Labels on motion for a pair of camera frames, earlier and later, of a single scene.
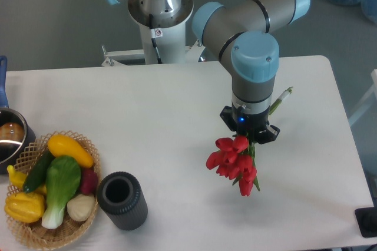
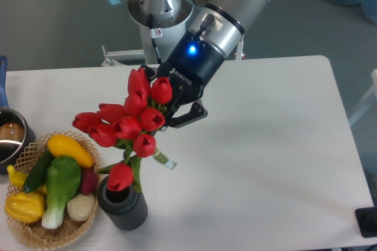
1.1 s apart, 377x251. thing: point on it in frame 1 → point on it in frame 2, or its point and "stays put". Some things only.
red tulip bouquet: x=235 y=158 → x=129 y=126
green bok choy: x=63 y=177 stays put
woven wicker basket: x=68 y=231 stays put
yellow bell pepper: x=25 y=207 stays put
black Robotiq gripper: x=248 y=124 → x=190 y=64
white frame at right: x=367 y=101 stays put
